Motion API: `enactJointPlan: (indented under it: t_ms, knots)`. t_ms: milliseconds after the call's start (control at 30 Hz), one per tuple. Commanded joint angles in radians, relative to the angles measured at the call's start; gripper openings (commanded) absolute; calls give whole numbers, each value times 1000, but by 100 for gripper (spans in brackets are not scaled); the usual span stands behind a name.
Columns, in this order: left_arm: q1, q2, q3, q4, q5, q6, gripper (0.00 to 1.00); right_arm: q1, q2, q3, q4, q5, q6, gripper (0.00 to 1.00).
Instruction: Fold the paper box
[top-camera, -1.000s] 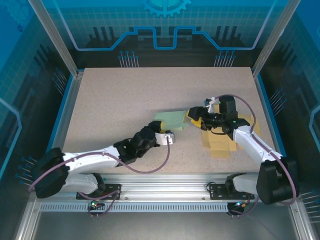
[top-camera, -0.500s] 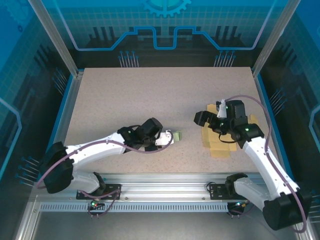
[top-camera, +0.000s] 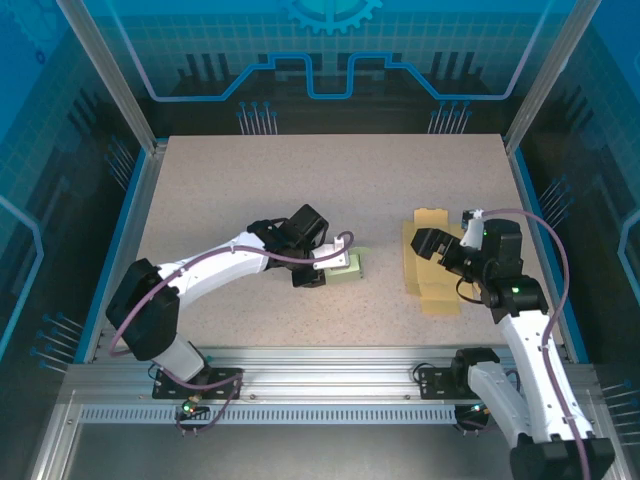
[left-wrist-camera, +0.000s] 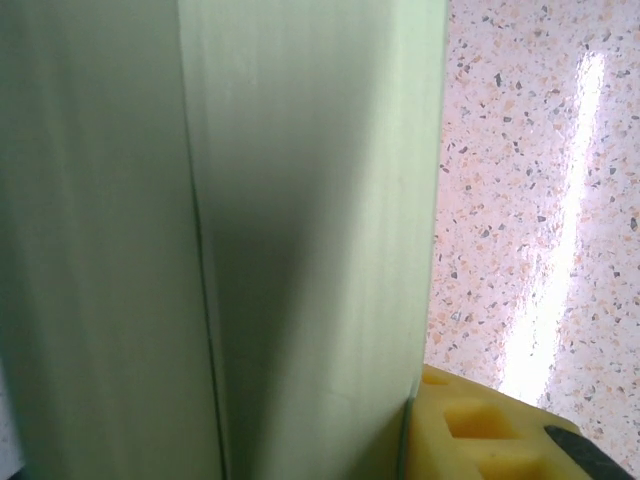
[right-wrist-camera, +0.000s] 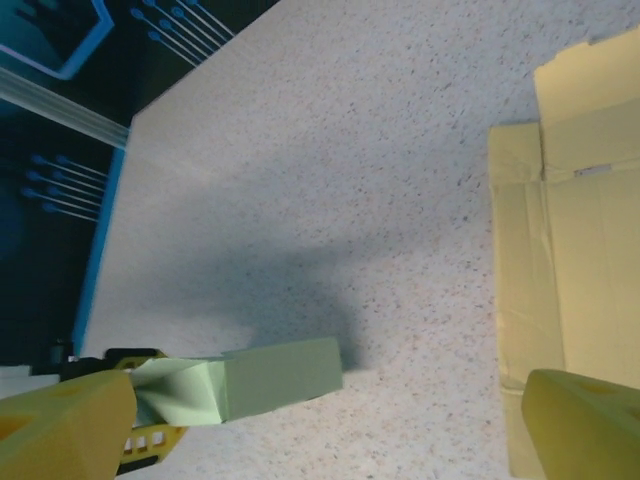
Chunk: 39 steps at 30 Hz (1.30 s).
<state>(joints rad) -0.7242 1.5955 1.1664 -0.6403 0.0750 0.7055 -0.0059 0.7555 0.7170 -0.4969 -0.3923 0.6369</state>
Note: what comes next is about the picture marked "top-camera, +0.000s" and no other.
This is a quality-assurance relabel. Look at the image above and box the green paper box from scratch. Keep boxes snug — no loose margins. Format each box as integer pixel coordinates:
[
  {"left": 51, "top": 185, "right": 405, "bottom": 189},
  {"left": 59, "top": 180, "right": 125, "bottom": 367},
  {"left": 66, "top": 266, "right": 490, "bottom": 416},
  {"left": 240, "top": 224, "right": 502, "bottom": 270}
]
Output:
[{"left": 323, "top": 244, "right": 374, "bottom": 287}]

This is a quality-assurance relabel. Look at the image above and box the yellow paper box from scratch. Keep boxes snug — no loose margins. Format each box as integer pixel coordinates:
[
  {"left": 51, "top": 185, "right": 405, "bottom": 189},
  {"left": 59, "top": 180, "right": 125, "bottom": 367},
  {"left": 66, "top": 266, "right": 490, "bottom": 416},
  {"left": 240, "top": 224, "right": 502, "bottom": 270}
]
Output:
[{"left": 401, "top": 206, "right": 464, "bottom": 318}]

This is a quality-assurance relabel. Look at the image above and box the blue side trim strip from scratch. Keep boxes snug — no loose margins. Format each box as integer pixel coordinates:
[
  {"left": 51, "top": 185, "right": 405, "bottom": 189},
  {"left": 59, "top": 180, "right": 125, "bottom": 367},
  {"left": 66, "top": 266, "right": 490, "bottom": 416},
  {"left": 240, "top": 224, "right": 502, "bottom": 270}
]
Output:
[
  {"left": 73, "top": 144, "right": 154, "bottom": 362},
  {"left": 507, "top": 147, "right": 590, "bottom": 362}
]

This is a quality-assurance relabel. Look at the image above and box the small connector with green light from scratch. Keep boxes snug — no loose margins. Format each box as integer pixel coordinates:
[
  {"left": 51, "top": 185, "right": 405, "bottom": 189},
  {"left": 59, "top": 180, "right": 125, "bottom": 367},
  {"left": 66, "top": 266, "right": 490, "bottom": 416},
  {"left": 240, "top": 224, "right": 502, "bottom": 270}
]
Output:
[
  {"left": 457, "top": 402, "right": 494, "bottom": 419},
  {"left": 175, "top": 397, "right": 209, "bottom": 420}
]

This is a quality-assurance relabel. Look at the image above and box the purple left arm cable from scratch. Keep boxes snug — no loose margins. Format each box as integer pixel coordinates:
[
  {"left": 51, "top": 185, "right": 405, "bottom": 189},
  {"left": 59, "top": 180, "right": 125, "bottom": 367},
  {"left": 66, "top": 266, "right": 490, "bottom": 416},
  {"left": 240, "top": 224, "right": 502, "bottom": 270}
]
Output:
[{"left": 107, "top": 229, "right": 355, "bottom": 437}]

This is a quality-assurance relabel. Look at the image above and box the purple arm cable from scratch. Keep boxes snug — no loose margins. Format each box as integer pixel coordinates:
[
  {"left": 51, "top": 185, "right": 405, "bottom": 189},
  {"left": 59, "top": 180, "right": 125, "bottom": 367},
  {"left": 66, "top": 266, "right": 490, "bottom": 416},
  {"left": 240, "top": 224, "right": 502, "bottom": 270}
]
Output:
[
  {"left": 107, "top": 229, "right": 355, "bottom": 437},
  {"left": 452, "top": 208, "right": 592, "bottom": 480}
]

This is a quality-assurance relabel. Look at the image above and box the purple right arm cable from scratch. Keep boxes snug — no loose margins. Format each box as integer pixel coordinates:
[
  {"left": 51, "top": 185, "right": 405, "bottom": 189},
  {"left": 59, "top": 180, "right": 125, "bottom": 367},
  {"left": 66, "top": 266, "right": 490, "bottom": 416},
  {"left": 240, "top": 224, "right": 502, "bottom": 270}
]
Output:
[{"left": 452, "top": 208, "right": 592, "bottom": 480}]

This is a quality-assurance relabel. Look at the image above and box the aluminium mounting rail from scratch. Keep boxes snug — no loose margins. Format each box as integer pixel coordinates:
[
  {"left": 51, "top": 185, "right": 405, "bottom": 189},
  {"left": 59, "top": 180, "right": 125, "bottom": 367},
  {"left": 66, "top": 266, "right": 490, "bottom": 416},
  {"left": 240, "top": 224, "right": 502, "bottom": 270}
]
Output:
[{"left": 64, "top": 344, "right": 601, "bottom": 405}]

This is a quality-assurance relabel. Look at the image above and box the aluminium frame post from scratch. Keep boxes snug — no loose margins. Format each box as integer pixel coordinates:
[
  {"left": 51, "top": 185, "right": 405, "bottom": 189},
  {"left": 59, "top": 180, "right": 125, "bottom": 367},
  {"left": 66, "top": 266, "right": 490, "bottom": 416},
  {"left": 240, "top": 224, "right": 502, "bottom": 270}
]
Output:
[
  {"left": 502, "top": 0, "right": 604, "bottom": 155},
  {"left": 53, "top": 0, "right": 170, "bottom": 155}
]

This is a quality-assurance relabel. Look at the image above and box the slotted grey cable duct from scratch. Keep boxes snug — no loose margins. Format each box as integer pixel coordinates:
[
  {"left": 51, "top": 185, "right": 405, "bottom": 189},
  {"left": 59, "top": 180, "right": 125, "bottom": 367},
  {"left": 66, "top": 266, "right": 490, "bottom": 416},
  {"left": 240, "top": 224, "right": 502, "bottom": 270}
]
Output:
[{"left": 79, "top": 405, "right": 459, "bottom": 425}]

